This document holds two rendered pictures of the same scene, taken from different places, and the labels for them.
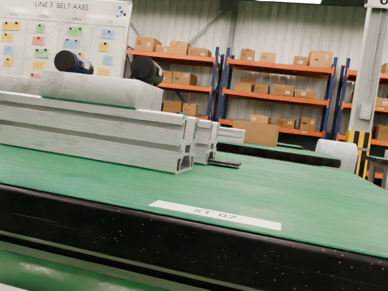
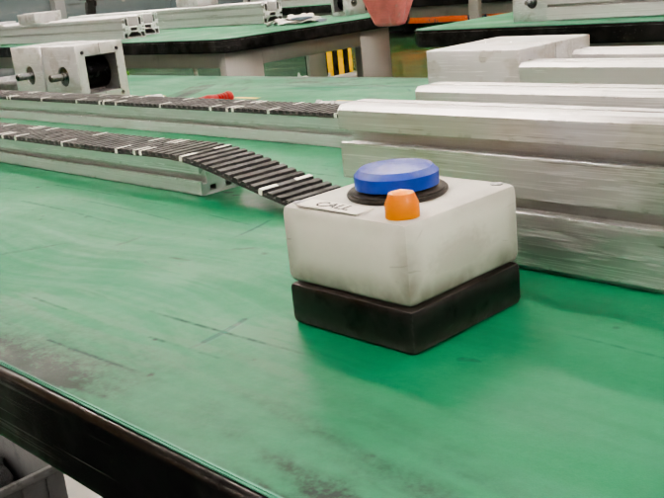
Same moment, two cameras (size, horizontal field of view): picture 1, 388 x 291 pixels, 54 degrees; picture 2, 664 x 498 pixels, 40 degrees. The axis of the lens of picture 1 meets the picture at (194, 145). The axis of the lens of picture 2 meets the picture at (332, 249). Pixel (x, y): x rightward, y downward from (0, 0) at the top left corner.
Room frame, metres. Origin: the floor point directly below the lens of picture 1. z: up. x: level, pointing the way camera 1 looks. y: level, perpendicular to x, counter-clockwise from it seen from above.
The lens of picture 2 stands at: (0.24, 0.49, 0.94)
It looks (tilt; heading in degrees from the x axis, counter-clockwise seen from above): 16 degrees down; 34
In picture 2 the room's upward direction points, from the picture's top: 6 degrees counter-clockwise
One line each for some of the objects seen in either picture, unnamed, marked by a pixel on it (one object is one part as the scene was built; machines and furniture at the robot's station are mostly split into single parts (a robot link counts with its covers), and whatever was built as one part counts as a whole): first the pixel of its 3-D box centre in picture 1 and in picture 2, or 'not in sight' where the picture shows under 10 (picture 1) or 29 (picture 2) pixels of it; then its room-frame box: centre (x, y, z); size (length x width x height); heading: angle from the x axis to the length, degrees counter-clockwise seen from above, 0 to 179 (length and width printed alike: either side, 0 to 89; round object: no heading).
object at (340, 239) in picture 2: not in sight; (414, 246); (0.62, 0.70, 0.81); 0.10 x 0.08 x 0.06; 166
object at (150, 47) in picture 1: (167, 96); not in sight; (10.93, 0.94, 1.58); 2.83 x 0.98 x 3.15; 77
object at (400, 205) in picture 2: not in sight; (401, 202); (0.58, 0.68, 0.85); 0.02 x 0.02 x 0.01
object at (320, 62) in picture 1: (273, 108); not in sight; (10.25, -1.98, 1.59); 2.83 x 0.98 x 3.17; 77
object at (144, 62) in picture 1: (146, 104); not in sight; (0.99, 0.14, 0.89); 0.20 x 0.08 x 0.22; 175
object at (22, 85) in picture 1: (43, 96); not in sight; (0.86, 0.35, 0.87); 0.16 x 0.11 x 0.07; 76
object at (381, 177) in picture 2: not in sight; (396, 185); (0.61, 0.70, 0.84); 0.04 x 0.04 x 0.02
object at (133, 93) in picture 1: (103, 100); not in sight; (0.61, 0.15, 0.87); 0.16 x 0.11 x 0.07; 76
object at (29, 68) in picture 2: not in sight; (45, 73); (1.34, 1.78, 0.83); 0.11 x 0.10 x 0.10; 167
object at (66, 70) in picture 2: not in sight; (79, 73); (1.30, 1.66, 0.83); 0.11 x 0.10 x 0.10; 170
